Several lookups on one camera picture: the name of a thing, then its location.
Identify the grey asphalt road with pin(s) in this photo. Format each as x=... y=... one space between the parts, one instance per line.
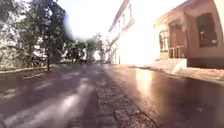
x=50 y=106

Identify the cobblestone strip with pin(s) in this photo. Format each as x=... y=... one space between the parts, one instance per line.
x=115 y=106

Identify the dark asphalt pavement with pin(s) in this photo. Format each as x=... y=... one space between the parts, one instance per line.
x=180 y=100

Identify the tan building with porch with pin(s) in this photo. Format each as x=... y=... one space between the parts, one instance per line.
x=196 y=43

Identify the row of trees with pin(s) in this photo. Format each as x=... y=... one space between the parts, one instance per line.
x=46 y=36

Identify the long pale building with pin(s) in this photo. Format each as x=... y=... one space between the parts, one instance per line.
x=136 y=43

